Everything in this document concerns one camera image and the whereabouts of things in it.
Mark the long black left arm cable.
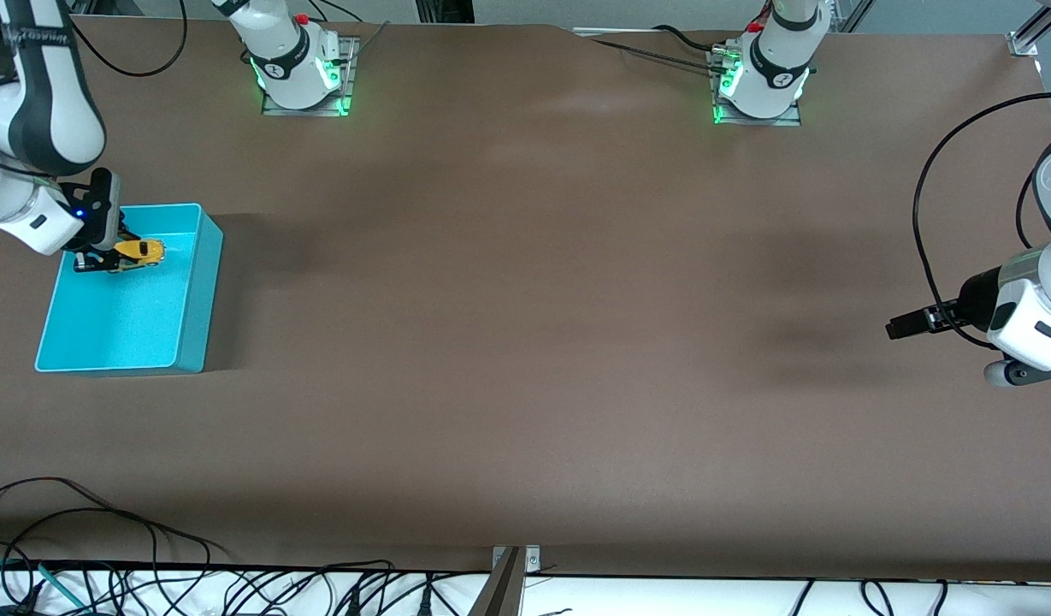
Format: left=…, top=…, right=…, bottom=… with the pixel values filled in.
left=913, top=92, right=1051, bottom=347

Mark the curved black base cable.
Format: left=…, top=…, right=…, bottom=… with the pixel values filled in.
left=652, top=24, right=731, bottom=56

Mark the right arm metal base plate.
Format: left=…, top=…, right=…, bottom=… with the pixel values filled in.
left=261, top=36, right=360, bottom=117

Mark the teal cable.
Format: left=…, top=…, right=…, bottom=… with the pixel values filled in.
left=0, top=556, right=88, bottom=610

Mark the straight black base cable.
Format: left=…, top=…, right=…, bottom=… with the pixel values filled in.
left=587, top=37, right=721, bottom=74

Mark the dark diagonal bar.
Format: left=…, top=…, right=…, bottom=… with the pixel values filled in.
left=467, top=548, right=526, bottom=616

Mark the thin grey wire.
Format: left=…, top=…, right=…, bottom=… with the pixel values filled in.
left=351, top=21, right=392, bottom=65

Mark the grey metal edge strip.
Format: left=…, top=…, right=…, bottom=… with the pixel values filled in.
left=572, top=27, right=714, bottom=38

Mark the small metal bracket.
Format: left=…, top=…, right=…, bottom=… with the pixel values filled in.
left=491, top=545, right=541, bottom=574

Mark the short black left arm cable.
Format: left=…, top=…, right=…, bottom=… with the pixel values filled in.
left=1017, top=163, right=1048, bottom=251

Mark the yellow beetle toy car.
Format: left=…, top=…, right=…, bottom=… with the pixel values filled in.
left=115, top=239, right=166, bottom=269

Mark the turquoise plastic bin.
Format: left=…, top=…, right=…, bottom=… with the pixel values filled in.
left=34, top=203, right=225, bottom=376

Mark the looping black right arm cable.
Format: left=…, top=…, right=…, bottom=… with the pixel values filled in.
left=66, top=0, right=189, bottom=78

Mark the short aluminium frame profile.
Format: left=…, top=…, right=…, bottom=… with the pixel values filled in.
left=833, top=0, right=877, bottom=33

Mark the aluminium frame profile with bracket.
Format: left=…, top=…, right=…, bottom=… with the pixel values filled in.
left=1008, top=0, right=1051, bottom=59

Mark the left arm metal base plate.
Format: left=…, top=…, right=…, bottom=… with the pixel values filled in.
left=709, top=47, right=804, bottom=127

